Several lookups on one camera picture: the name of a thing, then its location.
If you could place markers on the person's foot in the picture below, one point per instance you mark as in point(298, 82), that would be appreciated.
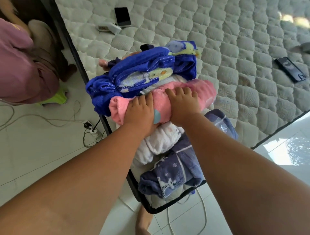
point(144, 222)

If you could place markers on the peach pink cloth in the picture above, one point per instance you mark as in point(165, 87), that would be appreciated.
point(103, 64)

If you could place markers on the black bed frame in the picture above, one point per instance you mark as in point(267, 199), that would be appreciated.
point(72, 48)

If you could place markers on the person's left middle finger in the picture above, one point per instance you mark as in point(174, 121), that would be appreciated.
point(142, 100)

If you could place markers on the black smartphone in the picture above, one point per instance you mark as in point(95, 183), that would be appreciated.
point(122, 17)
point(290, 69)

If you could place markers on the person's right forearm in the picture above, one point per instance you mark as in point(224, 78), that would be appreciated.
point(242, 179)

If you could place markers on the person's left little finger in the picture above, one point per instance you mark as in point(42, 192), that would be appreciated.
point(128, 104)

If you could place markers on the person's right hand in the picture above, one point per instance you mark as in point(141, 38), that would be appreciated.
point(184, 106)

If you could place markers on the person's left forearm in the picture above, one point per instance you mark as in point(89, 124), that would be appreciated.
point(72, 184)

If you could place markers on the green plastic stool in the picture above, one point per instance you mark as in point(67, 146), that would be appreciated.
point(58, 96)

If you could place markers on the pink towel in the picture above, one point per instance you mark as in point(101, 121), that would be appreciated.
point(205, 93)

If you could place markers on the white fluffy towel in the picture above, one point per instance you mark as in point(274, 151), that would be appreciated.
point(159, 141)

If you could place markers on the person's right little finger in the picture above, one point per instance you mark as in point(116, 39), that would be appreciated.
point(195, 95)

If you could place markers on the blue cartoon print towel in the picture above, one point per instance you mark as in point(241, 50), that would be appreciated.
point(145, 64)

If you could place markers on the person's left hand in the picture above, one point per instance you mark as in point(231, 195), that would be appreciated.
point(140, 113)

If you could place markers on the grey-blue snowflake print towel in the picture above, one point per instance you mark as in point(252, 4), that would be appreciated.
point(174, 172)

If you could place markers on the person's right middle finger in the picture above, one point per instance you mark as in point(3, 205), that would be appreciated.
point(179, 92)

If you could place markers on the white power strip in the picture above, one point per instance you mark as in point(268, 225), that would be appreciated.
point(93, 130)

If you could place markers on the white quilted mattress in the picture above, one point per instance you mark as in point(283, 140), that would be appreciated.
point(230, 43)

